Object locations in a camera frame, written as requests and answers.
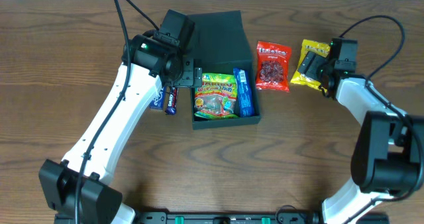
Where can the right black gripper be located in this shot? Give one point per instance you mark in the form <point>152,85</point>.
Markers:
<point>309,65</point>

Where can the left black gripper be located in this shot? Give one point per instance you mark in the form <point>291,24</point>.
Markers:
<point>188,73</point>

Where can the yellow Hacks candy bag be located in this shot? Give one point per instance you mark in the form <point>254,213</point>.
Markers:
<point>309,45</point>

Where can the Haribo gummy worms bag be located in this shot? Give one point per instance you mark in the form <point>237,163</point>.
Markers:
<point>216,97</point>

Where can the Dairy Milk chocolate bar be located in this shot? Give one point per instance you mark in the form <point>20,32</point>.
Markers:
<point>172,100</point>

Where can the red Hacks candy bag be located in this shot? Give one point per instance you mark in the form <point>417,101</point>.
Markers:
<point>272,70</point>

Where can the blue Eclipse mints box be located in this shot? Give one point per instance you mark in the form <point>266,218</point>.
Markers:
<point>158,102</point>

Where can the blue Oreo cookie pack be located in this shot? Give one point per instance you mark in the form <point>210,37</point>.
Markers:
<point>244,93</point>

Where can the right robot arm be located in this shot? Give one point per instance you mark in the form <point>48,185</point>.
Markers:
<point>387,162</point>

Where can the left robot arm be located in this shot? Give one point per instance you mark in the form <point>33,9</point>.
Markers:
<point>78,187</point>

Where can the dark green open box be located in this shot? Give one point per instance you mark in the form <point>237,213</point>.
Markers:
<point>219,44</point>

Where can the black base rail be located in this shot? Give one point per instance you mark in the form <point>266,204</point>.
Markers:
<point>293,217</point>

